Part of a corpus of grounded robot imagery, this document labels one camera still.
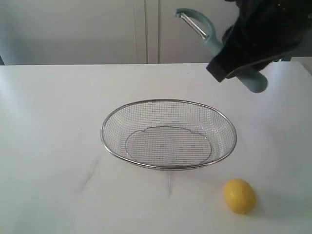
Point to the metal wire mesh basket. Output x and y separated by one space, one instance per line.
168 134

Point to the teal handled peeler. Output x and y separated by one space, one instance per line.
252 79

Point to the yellow lemon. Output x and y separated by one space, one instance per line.
239 196

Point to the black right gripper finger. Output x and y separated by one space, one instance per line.
236 56

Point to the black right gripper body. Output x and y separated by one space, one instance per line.
267 29

